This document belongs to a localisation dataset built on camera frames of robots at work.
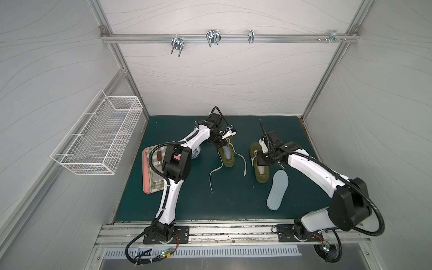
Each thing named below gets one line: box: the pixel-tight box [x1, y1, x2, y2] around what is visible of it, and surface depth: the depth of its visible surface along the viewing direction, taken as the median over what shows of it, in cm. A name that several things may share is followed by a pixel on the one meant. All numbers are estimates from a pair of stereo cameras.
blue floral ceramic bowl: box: [191, 145, 202, 160], surface depth 102 cm
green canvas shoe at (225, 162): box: [218, 139, 236, 168], surface depth 98 cm
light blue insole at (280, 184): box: [266, 169, 290, 211], surface depth 88 cm
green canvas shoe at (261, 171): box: [249, 142, 270, 184], surface depth 92 cm
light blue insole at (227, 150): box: [222, 145, 231, 160], surface depth 101 cm
